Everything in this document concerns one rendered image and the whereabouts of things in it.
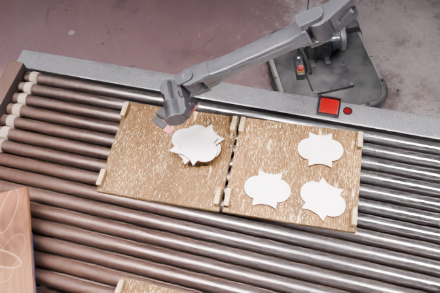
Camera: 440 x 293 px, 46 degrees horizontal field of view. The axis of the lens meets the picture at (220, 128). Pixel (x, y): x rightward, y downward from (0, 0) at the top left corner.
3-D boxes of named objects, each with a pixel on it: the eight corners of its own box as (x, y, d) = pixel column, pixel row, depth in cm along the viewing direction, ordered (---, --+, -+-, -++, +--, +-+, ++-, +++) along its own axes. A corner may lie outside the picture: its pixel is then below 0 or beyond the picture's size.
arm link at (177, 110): (205, 82, 150) (190, 67, 143) (212, 114, 144) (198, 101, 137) (169, 98, 153) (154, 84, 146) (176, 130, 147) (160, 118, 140)
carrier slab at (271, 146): (241, 119, 179) (241, 116, 178) (362, 134, 172) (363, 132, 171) (222, 212, 162) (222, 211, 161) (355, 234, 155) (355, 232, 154)
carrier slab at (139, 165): (128, 104, 186) (126, 102, 185) (239, 119, 179) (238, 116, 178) (97, 192, 169) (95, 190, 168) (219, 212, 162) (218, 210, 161)
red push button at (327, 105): (321, 99, 181) (321, 97, 180) (338, 102, 180) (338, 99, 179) (318, 113, 178) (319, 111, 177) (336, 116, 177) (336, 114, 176)
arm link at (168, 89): (177, 75, 146) (158, 79, 146) (181, 95, 143) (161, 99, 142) (181, 89, 152) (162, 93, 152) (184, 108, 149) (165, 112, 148)
